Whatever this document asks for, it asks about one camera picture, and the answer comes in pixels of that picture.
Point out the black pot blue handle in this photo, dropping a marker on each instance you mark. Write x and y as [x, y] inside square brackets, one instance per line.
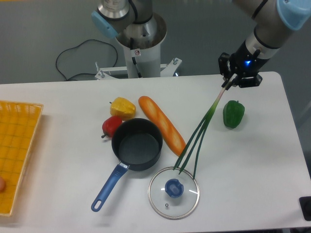
[137, 144]

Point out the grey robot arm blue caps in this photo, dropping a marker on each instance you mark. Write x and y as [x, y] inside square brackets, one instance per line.
[276, 20]

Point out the yellow woven basket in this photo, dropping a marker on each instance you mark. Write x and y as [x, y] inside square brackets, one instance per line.
[18, 125]

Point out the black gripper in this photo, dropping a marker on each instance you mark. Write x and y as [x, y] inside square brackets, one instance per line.
[241, 68]

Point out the glass lid blue knob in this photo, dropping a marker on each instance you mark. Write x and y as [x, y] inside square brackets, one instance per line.
[173, 194]

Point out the orange baguette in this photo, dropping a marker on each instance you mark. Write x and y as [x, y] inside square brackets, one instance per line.
[170, 134]

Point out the red bell pepper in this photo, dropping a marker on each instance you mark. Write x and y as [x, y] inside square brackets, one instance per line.
[110, 126]

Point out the green onion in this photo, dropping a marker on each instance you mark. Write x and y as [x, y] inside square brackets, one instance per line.
[196, 139]

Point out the green bell pepper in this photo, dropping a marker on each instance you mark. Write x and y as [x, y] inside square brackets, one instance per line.
[233, 113]

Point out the yellow bell pepper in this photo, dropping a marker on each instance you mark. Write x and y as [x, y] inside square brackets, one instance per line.
[122, 108]

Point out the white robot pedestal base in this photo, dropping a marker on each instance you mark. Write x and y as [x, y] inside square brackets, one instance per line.
[141, 45]

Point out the black object at table edge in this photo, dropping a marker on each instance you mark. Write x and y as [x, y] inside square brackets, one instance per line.
[305, 204]

